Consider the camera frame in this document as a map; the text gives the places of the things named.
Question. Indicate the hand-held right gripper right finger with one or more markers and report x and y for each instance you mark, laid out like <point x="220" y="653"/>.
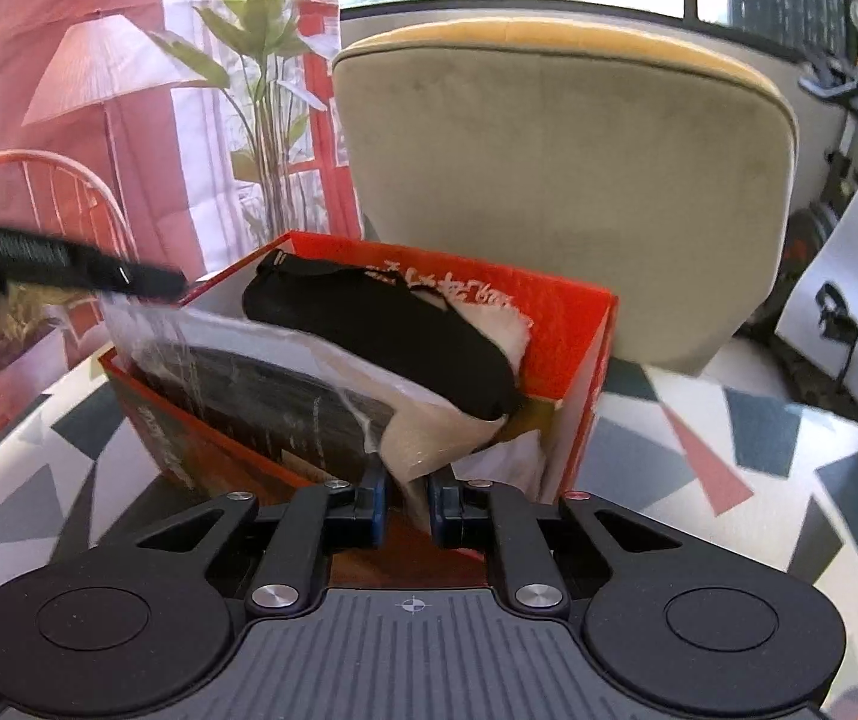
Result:
<point x="440" y="510"/>

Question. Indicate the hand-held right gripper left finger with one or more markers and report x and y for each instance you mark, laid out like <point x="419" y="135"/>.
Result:
<point x="376" y="506"/>

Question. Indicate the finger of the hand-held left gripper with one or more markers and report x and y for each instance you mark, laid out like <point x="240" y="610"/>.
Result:
<point x="84" y="262"/>

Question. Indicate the clear packet of dark socks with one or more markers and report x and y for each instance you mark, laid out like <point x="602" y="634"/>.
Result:
<point x="271" y="382"/>

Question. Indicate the black sock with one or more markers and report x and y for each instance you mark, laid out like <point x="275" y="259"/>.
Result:
<point x="399" y="337"/>

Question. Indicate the red cardboard box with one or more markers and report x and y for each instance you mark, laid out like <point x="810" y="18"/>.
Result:
<point x="564" y="360"/>

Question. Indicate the geometric patterned tablecloth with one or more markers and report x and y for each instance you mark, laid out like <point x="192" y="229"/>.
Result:
<point x="699" y="427"/>

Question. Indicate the beige upholstered chair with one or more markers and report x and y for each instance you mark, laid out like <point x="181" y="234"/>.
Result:
<point x="564" y="187"/>

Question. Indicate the black exercise bike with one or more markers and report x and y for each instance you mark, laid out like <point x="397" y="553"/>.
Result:
<point x="841" y="82"/>

